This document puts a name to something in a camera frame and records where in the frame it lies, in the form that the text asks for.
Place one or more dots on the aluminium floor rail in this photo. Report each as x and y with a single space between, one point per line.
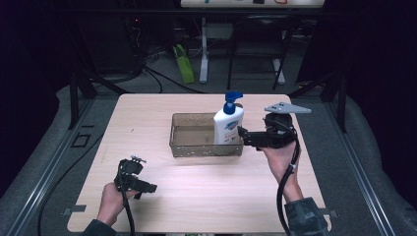
49 167
357 167

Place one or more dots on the small black item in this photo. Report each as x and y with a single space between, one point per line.
258 1

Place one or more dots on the person's right hand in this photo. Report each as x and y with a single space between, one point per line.
282 160

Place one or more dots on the white pump bottle blue cap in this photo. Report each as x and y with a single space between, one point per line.
228 123

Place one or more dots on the black chair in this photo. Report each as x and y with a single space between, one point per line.
255 36

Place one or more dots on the clear brown plastic basket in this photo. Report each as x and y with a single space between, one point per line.
191 136

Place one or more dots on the dark computer tower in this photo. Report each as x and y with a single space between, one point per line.
108 42

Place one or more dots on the white desk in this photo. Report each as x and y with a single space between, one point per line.
204 59

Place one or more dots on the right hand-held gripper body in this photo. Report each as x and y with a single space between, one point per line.
278 131

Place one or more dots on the green bag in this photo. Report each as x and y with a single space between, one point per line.
184 65

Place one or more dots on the person's left hand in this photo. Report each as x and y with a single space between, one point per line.
113 203

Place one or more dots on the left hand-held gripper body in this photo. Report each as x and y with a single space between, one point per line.
129 177

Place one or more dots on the black metal frame leg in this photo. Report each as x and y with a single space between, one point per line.
341 105
74 101

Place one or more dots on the grey tape strip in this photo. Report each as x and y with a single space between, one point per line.
77 208

